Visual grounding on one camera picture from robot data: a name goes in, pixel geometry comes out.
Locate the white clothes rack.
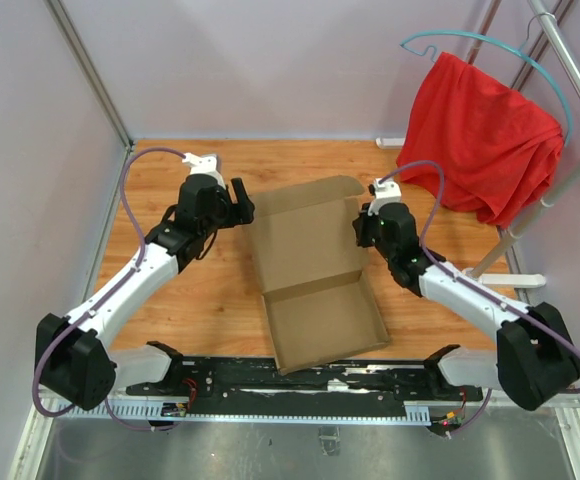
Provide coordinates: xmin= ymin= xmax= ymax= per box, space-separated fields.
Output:
xmin=375 ymin=0 xmax=580 ymax=290

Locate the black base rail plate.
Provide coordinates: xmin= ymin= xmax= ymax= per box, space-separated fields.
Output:
xmin=126 ymin=356 xmax=483 ymax=413

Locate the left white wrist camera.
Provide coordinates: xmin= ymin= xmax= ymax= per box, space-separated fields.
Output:
xmin=182 ymin=152 xmax=225 ymax=187

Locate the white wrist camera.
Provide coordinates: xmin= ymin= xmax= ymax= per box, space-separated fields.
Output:
xmin=368 ymin=178 xmax=402 ymax=215
xmin=182 ymin=152 xmax=225 ymax=187

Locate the brown cardboard box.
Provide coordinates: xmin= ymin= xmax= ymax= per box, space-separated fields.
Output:
xmin=245 ymin=175 xmax=390 ymax=375

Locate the red cloth shirt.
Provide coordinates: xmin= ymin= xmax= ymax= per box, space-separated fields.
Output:
xmin=396 ymin=53 xmax=565 ymax=228

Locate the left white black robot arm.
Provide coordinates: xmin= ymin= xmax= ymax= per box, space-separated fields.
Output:
xmin=33 ymin=173 xmax=255 ymax=410

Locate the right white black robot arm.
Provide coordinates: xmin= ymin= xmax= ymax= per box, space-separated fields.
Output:
xmin=352 ymin=202 xmax=580 ymax=411

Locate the teal clothes hanger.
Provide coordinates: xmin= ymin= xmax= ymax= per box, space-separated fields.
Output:
xmin=399 ymin=13 xmax=573 ymax=148

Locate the grey slotted cable duct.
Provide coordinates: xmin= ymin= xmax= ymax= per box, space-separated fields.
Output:
xmin=65 ymin=397 xmax=432 ymax=426

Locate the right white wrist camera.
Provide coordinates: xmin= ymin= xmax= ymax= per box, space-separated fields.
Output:
xmin=368 ymin=178 xmax=402 ymax=215

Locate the aluminium frame post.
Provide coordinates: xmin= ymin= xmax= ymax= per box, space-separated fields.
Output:
xmin=44 ymin=0 xmax=134 ymax=151

